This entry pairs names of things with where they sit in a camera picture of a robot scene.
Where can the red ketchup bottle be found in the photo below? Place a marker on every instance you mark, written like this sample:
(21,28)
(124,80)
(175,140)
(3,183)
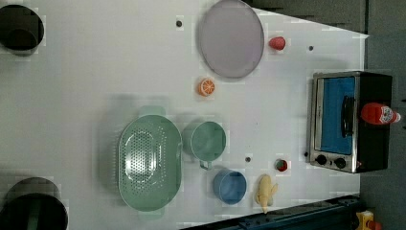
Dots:
(379,114)

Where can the black robot base upper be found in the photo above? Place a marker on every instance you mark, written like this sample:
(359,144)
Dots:
(21,30)

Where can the black robot base lower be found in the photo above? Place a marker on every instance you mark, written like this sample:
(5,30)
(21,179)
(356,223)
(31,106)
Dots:
(34,204)

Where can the silver toaster oven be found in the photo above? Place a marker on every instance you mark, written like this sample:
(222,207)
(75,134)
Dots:
(339,138)

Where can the orange slice toy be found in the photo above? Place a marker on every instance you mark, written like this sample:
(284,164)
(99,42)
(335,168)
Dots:
(206,87)

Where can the green perforated colander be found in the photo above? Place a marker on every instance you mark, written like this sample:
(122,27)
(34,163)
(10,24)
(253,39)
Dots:
(150,161)

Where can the blue cup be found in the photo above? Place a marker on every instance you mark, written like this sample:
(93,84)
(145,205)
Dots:
(230,186)

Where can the grey round plate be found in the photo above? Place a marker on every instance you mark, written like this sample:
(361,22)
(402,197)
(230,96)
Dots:
(231,38)

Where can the small red toy fruit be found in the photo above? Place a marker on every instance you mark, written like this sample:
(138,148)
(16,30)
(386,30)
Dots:
(281,165)

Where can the yellow toy banana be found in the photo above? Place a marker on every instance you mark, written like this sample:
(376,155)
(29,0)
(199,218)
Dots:
(265,192)

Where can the red toy strawberry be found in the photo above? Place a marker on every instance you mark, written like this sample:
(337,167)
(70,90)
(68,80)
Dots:
(277,43)

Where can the green cup with handle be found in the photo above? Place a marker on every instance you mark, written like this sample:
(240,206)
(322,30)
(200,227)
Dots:
(205,141)

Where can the blue metal frame rail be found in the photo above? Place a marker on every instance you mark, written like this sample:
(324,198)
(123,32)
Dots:
(332,214)

